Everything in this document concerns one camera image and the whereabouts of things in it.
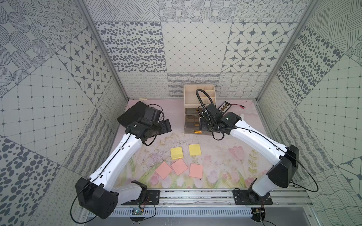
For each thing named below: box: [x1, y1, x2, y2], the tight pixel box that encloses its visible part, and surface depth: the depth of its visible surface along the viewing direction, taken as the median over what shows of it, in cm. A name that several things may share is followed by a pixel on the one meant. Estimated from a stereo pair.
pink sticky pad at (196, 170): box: [188, 162, 204, 179], surface depth 85 cm
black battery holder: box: [217, 100, 245, 113], surface depth 117 cm
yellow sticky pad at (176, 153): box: [170, 146, 184, 161], surface depth 92 cm
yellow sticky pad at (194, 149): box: [188, 143, 202, 157], surface depth 95 cm
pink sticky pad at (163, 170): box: [155, 161, 173, 180], surface depth 85 cm
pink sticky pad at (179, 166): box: [170, 158, 189, 176], surface depth 86 cm
